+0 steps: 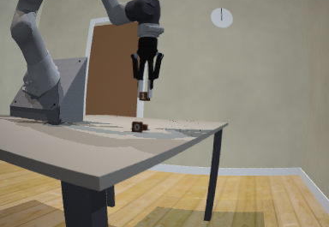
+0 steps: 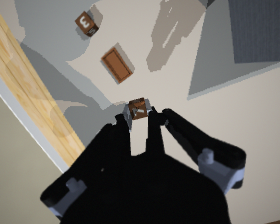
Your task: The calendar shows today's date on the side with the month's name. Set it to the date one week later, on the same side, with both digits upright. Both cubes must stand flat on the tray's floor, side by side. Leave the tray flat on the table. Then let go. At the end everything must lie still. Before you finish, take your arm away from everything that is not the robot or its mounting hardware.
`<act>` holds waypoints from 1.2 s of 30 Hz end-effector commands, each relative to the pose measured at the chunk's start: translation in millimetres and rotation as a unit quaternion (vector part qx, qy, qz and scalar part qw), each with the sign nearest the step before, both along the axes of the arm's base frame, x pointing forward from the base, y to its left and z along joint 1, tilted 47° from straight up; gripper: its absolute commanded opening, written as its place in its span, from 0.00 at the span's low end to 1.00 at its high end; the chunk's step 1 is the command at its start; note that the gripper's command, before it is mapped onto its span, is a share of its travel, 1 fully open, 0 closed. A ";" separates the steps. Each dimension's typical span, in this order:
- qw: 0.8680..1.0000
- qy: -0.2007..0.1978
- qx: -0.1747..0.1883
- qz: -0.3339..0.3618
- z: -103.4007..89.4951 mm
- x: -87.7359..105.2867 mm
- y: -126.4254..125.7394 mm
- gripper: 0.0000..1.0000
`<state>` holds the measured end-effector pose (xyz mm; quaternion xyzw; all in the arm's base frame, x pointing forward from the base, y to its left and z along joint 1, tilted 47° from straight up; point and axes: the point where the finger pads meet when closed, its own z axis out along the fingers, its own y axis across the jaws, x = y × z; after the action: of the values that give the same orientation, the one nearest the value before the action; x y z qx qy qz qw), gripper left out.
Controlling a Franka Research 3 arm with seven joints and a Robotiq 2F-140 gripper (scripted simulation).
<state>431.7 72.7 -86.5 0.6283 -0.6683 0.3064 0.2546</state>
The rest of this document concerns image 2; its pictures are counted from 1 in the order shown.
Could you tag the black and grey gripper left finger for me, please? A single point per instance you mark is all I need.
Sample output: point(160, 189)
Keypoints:
point(88, 166)

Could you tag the brown cube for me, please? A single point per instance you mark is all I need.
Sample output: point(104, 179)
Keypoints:
point(137, 108)
point(86, 24)

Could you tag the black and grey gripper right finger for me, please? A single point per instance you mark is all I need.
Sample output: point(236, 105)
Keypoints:
point(222, 162)

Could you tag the brown wooden tray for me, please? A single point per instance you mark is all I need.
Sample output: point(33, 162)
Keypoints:
point(116, 65)

